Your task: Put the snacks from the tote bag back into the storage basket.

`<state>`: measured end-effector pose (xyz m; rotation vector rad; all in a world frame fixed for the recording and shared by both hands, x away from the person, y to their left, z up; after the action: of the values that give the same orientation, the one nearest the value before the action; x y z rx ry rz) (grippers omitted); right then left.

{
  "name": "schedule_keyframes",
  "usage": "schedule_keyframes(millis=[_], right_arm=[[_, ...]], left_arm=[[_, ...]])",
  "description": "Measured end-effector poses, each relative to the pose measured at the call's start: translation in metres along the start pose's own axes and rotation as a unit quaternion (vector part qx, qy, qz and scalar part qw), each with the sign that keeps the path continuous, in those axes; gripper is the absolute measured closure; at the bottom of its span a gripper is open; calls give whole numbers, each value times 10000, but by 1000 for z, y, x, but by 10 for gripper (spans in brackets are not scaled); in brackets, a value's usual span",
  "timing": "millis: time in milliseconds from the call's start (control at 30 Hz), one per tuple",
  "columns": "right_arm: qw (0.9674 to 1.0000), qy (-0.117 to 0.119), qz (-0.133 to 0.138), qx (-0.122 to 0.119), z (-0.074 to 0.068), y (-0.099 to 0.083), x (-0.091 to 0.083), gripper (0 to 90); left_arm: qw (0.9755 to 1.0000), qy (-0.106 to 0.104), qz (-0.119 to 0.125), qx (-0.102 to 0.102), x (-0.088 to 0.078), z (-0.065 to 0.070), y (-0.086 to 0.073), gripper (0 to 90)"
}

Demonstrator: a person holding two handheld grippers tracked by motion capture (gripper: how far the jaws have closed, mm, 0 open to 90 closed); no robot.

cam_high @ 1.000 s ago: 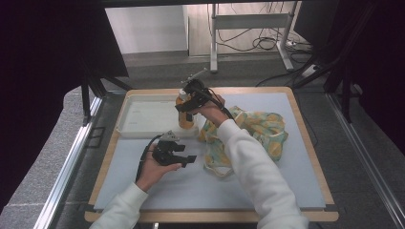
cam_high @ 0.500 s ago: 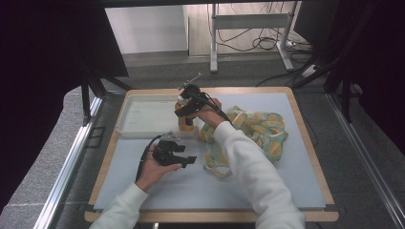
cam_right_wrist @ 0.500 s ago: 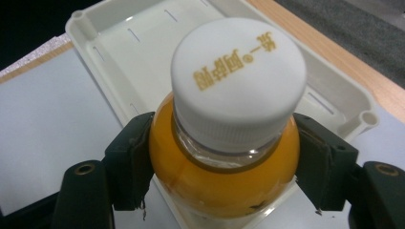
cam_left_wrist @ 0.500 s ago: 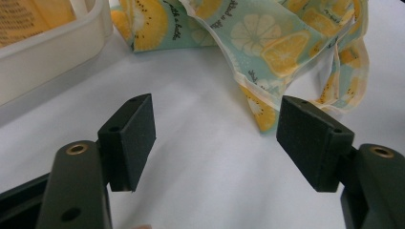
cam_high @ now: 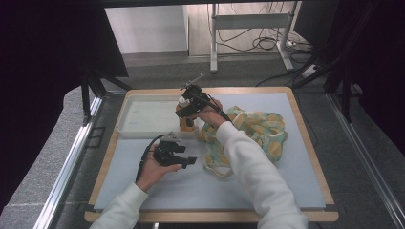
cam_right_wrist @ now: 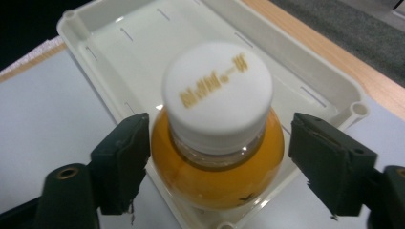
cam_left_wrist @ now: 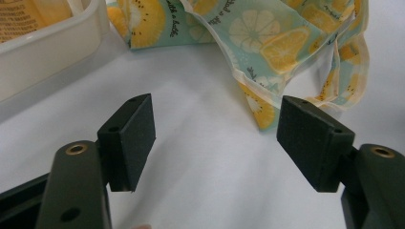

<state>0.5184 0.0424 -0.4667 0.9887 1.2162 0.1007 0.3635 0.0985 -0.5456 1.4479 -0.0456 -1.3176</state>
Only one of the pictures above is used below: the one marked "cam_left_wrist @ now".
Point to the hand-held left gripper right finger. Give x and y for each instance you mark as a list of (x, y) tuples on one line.
[(312, 143)]

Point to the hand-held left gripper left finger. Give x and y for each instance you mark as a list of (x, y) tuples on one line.
[(129, 143)]

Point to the fruit print fabric bag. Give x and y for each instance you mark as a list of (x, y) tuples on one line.
[(273, 41)]

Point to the white plastic tray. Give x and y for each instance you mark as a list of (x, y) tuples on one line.
[(47, 54)]

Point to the yellow-orange bottle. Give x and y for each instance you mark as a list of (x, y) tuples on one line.
[(35, 14)]

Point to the white table mat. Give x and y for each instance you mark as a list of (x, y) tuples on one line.
[(207, 159)]

